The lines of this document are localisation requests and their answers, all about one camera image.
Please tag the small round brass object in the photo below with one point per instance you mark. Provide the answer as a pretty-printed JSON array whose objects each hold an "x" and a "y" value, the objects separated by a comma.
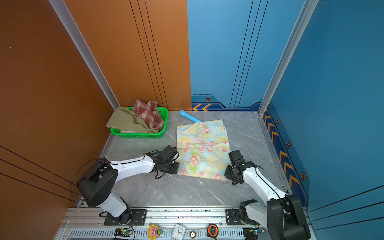
[{"x": 193, "y": 234}]

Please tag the green circuit board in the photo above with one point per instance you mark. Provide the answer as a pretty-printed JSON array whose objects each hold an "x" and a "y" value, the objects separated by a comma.
[{"x": 124, "y": 234}]

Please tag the yellow pink flower toy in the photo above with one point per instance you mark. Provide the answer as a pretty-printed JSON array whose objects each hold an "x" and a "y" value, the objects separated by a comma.
[{"x": 154, "y": 232}]

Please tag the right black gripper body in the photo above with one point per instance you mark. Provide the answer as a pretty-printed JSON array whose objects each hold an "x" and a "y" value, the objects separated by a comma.
[{"x": 229, "y": 173}]

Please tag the right circuit board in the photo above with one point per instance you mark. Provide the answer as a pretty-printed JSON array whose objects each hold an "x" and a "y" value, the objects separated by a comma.
[{"x": 252, "y": 233}]

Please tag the aluminium front rail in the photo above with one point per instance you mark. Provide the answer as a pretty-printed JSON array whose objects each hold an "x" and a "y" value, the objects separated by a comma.
[{"x": 88, "y": 224}]

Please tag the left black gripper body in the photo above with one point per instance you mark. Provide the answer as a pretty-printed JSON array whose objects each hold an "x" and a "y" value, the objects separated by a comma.
[{"x": 171, "y": 167}]

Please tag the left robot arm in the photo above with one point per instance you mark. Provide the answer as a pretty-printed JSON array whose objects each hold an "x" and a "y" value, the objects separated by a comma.
[{"x": 97, "y": 182}]

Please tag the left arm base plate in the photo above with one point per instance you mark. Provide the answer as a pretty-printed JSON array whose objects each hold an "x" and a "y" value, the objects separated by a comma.
[{"x": 132, "y": 217}]

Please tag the orange black tape measure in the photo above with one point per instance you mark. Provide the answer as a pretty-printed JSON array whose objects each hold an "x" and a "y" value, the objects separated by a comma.
[{"x": 212, "y": 231}]

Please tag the olive green skirt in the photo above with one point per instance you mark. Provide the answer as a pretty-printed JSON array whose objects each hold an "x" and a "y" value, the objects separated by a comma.
[{"x": 127, "y": 121}]

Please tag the small white clock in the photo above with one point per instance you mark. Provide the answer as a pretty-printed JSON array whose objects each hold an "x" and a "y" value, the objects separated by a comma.
[{"x": 178, "y": 232}]

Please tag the blue toy microphone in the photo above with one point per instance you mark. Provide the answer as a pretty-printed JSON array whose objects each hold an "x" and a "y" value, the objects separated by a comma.
[{"x": 188, "y": 116}]

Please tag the red plaid skirt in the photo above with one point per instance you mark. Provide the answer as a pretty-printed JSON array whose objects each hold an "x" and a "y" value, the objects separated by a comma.
[{"x": 149, "y": 113}]

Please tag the floral pastel skirt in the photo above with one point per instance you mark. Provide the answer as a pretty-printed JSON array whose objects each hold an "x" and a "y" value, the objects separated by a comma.
[{"x": 204, "y": 150}]

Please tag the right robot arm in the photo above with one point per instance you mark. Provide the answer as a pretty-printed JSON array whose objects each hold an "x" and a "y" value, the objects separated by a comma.
[{"x": 281, "y": 214}]

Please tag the green plastic basket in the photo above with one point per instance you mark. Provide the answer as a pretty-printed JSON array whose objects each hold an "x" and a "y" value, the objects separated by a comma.
[{"x": 164, "y": 114}]

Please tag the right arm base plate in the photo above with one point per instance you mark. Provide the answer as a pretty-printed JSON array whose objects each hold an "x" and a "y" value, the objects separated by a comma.
[{"x": 233, "y": 217}]

